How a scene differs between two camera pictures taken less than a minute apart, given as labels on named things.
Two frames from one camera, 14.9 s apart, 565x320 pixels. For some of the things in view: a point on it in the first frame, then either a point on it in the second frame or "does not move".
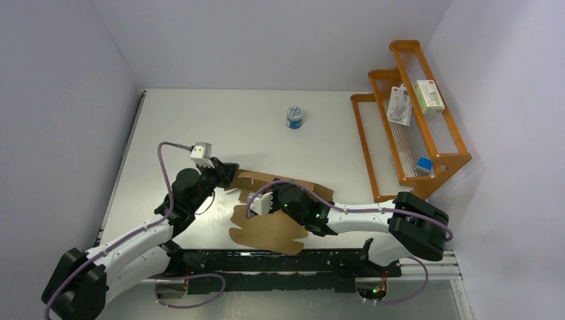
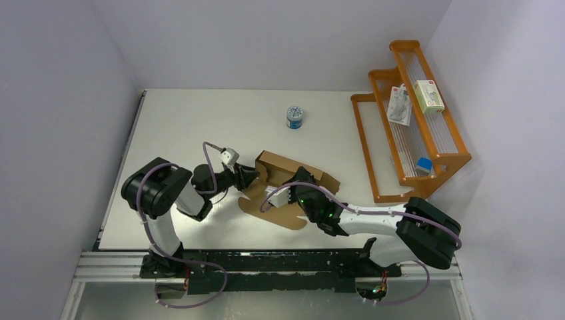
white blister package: (400, 109) does not move
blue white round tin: (294, 117) does not move
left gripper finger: (228, 173) to (244, 177)
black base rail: (323, 271) does not move
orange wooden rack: (410, 139) does not move
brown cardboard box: (272, 231) to (274, 170)
